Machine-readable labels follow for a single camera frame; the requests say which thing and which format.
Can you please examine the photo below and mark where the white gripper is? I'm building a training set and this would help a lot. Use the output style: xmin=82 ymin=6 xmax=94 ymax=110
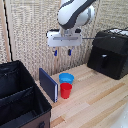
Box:
xmin=45 ymin=28 xmax=83 ymax=57

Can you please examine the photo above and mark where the black air fryer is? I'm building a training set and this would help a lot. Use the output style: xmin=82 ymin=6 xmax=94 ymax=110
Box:
xmin=86 ymin=27 xmax=128 ymax=81

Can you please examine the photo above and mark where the blue plastic bowl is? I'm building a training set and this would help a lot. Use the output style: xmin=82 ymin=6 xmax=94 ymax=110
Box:
xmin=58 ymin=72 xmax=75 ymax=85

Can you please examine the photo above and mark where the dark blue book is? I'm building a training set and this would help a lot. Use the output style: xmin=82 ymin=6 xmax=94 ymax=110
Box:
xmin=38 ymin=67 xmax=59 ymax=104

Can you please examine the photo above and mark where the beige woven folding screen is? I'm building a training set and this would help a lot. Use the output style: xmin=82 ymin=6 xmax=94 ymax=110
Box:
xmin=0 ymin=0 xmax=128 ymax=82

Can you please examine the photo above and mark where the red plastic cup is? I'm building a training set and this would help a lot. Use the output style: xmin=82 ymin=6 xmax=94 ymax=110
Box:
xmin=59 ymin=82 xmax=73 ymax=100

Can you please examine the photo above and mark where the black fabric storage box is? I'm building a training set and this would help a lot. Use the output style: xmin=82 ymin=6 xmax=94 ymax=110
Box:
xmin=0 ymin=60 xmax=53 ymax=128

